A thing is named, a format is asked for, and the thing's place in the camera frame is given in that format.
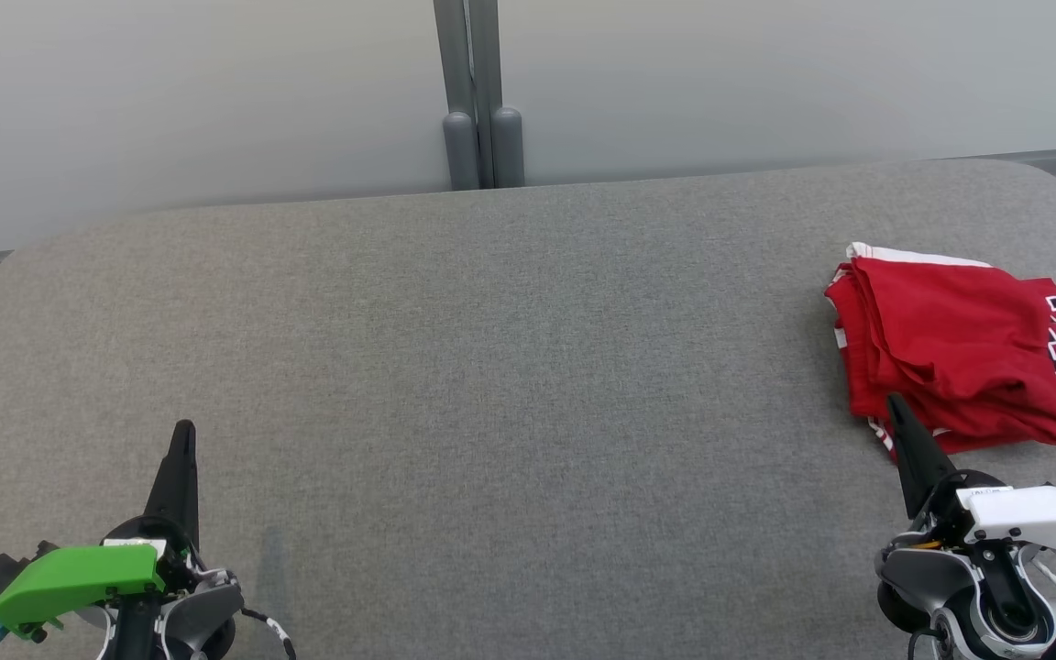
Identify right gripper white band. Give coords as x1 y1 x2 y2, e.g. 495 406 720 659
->
885 392 1056 557

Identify grey double partition post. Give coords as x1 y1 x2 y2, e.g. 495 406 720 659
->
433 0 526 192

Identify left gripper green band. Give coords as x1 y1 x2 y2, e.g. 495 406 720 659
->
0 419 202 643

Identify red shorts with white stripes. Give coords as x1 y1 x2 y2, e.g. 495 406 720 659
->
824 242 1056 447

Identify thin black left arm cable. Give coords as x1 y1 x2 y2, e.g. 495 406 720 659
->
239 605 298 660

